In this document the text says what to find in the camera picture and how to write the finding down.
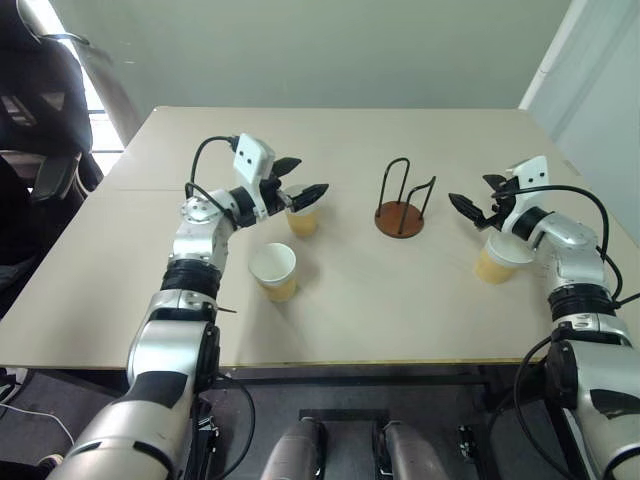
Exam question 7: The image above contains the black table frame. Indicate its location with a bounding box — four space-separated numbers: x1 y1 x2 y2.
214 362 584 480

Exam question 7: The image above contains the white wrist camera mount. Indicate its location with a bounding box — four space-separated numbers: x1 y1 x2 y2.
232 132 277 219
504 155 550 232

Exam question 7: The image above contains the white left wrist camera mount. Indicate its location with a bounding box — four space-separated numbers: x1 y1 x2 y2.
232 132 277 219

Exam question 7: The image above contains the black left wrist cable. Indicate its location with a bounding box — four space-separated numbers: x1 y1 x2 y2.
184 134 242 214

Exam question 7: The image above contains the white floor cable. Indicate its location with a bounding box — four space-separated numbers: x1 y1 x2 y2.
0 402 79 444

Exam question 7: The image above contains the black metal bracket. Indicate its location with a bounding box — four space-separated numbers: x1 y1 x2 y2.
456 423 477 465
195 409 221 480

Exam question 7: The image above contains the grey round column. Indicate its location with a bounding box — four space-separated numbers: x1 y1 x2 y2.
14 0 144 149

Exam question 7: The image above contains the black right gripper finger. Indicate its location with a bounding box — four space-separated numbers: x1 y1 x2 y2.
481 173 517 192
447 192 488 228

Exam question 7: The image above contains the black office chair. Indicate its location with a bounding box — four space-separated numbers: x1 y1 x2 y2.
0 0 106 321

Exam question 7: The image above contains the black wire cup holder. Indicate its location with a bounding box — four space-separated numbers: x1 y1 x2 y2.
374 157 438 238

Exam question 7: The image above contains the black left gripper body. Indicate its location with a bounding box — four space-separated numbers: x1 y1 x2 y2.
258 173 297 218

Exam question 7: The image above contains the black right shoulder cable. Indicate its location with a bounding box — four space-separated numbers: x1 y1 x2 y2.
487 333 569 480

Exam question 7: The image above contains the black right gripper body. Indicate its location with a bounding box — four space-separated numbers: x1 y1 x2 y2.
477 182 519 232

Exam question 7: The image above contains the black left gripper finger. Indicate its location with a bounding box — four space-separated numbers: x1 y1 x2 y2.
272 156 303 178
291 183 330 212

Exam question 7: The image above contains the yellow white paper cup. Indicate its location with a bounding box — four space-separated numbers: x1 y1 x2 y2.
473 232 536 286
248 242 300 304
283 183 324 238

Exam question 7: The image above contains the dark rounded robot leg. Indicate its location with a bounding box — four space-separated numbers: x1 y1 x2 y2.
383 419 449 480
263 419 324 480

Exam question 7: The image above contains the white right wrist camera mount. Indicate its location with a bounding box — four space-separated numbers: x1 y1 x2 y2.
504 155 550 232

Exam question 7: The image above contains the black left shoulder cable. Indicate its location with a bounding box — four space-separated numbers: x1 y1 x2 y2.
212 372 257 474

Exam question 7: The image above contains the black shoulder cable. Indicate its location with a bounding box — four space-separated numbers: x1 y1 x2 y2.
212 372 257 474
487 333 569 480

